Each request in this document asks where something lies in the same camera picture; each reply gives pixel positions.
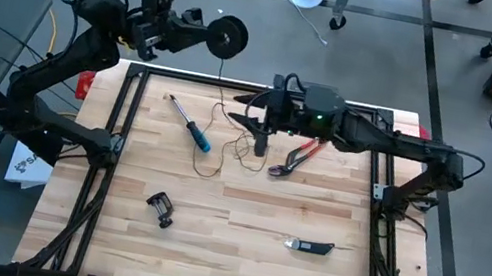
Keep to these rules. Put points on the black angled support beam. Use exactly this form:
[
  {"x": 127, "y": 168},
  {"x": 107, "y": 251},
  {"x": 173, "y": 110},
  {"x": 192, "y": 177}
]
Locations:
[{"x": 37, "y": 142}]

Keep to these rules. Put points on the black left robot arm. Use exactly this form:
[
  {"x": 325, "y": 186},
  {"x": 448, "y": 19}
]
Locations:
[{"x": 83, "y": 53}]

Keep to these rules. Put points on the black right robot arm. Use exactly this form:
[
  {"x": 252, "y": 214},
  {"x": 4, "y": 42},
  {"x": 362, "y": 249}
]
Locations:
[{"x": 402, "y": 145}]

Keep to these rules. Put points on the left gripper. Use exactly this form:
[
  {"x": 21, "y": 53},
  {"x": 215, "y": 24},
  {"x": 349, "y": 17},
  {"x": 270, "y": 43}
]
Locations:
[{"x": 173, "y": 34}]

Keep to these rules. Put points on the black utility knife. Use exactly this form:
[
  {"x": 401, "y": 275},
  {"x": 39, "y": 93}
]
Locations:
[{"x": 313, "y": 247}]

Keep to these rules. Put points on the red corner tab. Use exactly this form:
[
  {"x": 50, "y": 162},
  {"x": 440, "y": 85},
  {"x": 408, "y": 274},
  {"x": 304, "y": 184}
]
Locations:
[
  {"x": 85, "y": 85},
  {"x": 423, "y": 134}
]

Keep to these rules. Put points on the white printed bag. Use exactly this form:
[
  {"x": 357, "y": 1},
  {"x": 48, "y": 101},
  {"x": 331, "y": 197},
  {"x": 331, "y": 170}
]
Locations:
[{"x": 24, "y": 170}]

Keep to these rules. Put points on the black aluminium table frame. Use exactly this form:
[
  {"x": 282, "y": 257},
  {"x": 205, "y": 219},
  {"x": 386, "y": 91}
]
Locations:
[{"x": 85, "y": 242}]

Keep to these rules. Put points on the black C-clamp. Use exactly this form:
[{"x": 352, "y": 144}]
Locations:
[{"x": 164, "y": 220}]

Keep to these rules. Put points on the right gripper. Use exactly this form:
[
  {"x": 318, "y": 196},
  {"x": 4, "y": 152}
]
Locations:
[{"x": 283, "y": 114}]

